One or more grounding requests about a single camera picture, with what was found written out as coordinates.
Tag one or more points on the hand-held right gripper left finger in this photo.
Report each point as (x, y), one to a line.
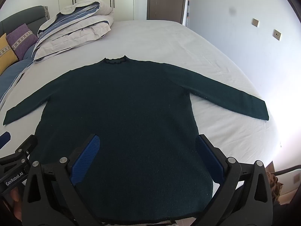
(87, 155)

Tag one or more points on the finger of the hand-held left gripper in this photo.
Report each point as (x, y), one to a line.
(24, 147)
(4, 138)

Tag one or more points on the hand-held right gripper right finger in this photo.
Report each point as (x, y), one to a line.
(209, 155)

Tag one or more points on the dark green sweater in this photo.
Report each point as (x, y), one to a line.
(122, 103)

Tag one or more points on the person's left hand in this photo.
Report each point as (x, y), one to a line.
(15, 201)

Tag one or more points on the blue pillow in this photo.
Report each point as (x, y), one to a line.
(11, 75)

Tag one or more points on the brown crumpled cloth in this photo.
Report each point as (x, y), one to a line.
(275, 186)

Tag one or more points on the yellow patterned pillow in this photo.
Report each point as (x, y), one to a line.
(6, 54)

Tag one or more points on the purple patterned pillow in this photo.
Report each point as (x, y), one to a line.
(21, 37)

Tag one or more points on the bed with white sheet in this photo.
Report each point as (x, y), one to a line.
(164, 42)

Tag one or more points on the folded beige blue striped duvet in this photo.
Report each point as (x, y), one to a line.
(77, 33)

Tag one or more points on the grey upholstered headboard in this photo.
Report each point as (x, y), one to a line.
(23, 16)

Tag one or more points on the brown wooden door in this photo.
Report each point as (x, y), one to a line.
(167, 0)

